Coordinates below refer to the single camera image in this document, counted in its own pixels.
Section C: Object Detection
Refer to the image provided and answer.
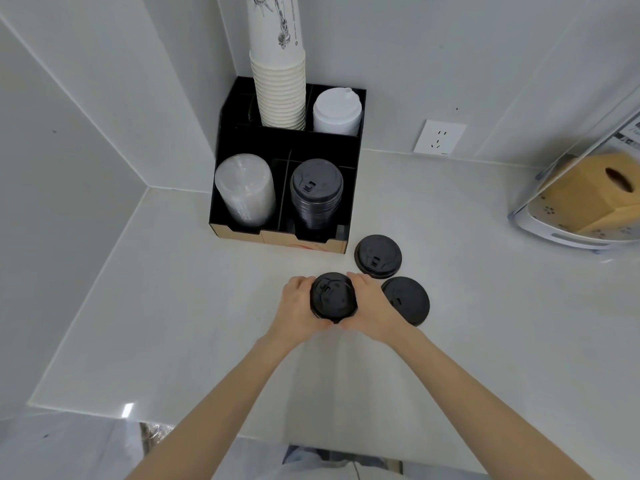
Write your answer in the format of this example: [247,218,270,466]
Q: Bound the person's left hand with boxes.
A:
[268,276,333,348]

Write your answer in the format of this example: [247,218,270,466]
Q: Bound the person's right hand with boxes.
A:
[338,273,412,345]

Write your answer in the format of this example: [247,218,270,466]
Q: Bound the black cup lid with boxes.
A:
[309,273,359,322]
[354,235,403,276]
[381,277,431,326]

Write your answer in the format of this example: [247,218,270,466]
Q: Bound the person's left forearm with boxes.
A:
[124,331,306,480]

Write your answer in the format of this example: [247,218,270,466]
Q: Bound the person's right forearm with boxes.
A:
[380,325,608,480]

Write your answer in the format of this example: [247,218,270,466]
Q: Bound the stack of black lids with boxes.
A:
[289,159,344,232]

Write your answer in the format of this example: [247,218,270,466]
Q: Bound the stack of clear lids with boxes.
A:
[214,154,277,227]

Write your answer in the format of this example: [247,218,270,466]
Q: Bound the black compartment organizer box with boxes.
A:
[208,76,367,255]

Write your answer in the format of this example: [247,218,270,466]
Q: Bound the stack of white lids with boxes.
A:
[313,87,362,137]

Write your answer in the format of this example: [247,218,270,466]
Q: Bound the white perforated tray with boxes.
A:
[508,192,640,253]

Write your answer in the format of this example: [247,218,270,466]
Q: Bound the stack of white paper cups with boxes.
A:
[246,0,307,131]

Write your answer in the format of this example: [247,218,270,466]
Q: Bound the brown cardboard tissue box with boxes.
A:
[537,152,640,234]

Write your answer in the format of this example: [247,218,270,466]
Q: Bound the white wall socket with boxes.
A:
[413,119,468,157]

